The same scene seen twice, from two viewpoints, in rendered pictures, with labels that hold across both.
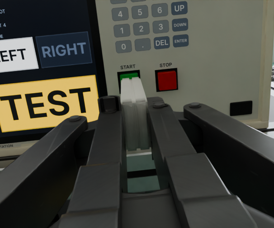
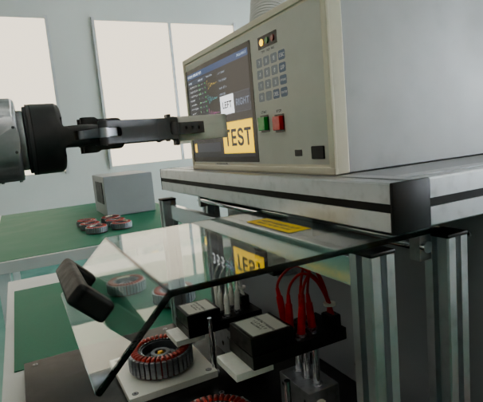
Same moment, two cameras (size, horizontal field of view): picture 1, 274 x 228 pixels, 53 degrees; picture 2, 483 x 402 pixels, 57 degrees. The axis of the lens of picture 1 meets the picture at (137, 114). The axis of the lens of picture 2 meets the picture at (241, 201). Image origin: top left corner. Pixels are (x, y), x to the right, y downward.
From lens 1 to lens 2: 54 cm
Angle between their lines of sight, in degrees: 64
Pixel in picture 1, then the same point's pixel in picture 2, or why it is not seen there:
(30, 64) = (232, 109)
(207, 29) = (296, 81)
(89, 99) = (250, 135)
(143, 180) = (253, 197)
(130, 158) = (248, 177)
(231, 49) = (308, 97)
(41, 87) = (235, 124)
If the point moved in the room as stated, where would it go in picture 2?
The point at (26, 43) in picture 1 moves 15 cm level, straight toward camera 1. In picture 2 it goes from (231, 96) to (149, 96)
